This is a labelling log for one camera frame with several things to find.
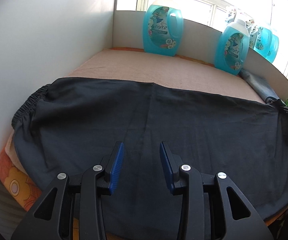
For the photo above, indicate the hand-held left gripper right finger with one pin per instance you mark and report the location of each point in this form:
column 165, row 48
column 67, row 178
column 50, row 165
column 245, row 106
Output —
column 166, row 170

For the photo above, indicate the white cabinet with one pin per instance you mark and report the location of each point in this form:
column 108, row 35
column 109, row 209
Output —
column 46, row 30

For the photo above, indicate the folded blue jeans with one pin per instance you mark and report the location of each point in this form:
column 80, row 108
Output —
column 258, row 85

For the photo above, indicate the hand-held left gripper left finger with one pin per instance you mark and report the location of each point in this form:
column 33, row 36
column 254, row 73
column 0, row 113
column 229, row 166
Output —
column 116, row 170

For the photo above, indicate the blue detergent bottle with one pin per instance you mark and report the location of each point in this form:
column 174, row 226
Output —
column 275, row 47
column 263, row 42
column 230, row 50
column 159, row 30

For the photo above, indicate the detergent refill pouch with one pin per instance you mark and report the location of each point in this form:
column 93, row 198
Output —
column 230, row 13
column 253, row 33

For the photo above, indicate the black pants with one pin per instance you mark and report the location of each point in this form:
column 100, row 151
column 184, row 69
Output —
column 144, row 120

